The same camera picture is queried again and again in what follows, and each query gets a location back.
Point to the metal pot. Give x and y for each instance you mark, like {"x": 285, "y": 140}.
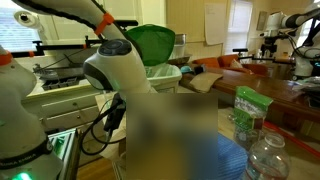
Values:
{"x": 180, "y": 46}

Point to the cream cabinet with drawers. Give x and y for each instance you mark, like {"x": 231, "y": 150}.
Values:
{"x": 66, "y": 106}

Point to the small black device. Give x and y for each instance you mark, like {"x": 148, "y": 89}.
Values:
{"x": 200, "y": 69}

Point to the paper towel roll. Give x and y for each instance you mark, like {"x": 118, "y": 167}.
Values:
{"x": 25, "y": 17}

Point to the clear plastic bottle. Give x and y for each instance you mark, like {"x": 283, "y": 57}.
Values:
{"x": 266, "y": 160}

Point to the bright window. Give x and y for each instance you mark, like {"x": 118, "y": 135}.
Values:
{"x": 16, "y": 38}

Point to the framed wall picture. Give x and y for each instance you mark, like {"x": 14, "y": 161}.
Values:
{"x": 262, "y": 20}

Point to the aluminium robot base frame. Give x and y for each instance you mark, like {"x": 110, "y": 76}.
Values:
{"x": 65, "y": 146}

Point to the black compartment tray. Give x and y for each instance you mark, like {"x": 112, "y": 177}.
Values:
{"x": 60, "y": 83}

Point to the metal sink pan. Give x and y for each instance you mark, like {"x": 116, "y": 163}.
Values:
{"x": 66, "y": 71}

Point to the green plastic bin lid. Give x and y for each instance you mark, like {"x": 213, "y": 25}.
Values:
{"x": 156, "y": 43}

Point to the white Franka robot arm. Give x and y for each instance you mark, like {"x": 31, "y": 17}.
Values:
{"x": 116, "y": 70}

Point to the metal bowl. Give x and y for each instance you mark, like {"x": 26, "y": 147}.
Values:
{"x": 180, "y": 60}

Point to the white plastic bin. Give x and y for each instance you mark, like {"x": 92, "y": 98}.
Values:
{"x": 166, "y": 75}

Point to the white wall poster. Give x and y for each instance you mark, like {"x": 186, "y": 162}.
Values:
{"x": 216, "y": 23}

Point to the orange sofa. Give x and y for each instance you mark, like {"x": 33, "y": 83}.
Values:
{"x": 208, "y": 61}

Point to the window with white blinds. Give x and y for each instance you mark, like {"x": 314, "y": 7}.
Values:
{"x": 238, "y": 26}

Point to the dark wooden table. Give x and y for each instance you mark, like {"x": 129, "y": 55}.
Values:
{"x": 266, "y": 86}

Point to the black background camera stand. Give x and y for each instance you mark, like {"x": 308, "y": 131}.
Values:
{"x": 263, "y": 59}

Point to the green snack bag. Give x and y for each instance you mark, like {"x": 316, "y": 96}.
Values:
{"x": 248, "y": 110}

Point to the flat brown paper bag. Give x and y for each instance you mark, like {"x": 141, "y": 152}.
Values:
{"x": 205, "y": 81}

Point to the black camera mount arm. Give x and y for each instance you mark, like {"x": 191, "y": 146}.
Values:
{"x": 60, "y": 47}

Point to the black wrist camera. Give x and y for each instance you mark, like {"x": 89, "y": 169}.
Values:
{"x": 115, "y": 116}

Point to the blue cloth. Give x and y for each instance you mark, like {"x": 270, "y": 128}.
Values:
{"x": 233, "y": 156}

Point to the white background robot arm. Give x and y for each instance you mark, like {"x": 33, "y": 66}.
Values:
{"x": 303, "y": 63}

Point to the light blue round object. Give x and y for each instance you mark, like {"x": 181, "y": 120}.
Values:
{"x": 186, "y": 69}

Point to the beige sofa cushion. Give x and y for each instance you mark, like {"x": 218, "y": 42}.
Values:
{"x": 236, "y": 64}

